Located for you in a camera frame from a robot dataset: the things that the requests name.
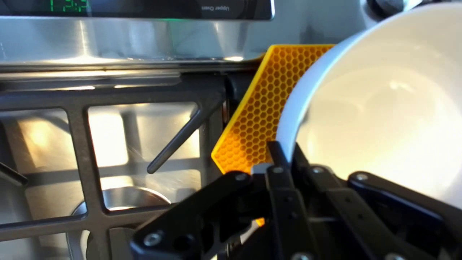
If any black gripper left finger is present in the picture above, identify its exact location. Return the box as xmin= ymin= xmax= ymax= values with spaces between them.
xmin=130 ymin=172 xmax=266 ymax=260

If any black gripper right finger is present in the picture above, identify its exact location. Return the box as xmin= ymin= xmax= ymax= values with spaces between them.
xmin=292 ymin=149 xmax=462 ymax=260

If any orange hexagonal silicone trivet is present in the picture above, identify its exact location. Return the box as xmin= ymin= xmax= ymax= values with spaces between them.
xmin=211 ymin=45 xmax=331 ymax=175

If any stainless steel gas stove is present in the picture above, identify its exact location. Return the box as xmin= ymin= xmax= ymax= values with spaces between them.
xmin=0 ymin=0 xmax=462 ymax=260

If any white bowl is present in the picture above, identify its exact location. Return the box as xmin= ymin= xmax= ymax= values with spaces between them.
xmin=276 ymin=3 xmax=462 ymax=208

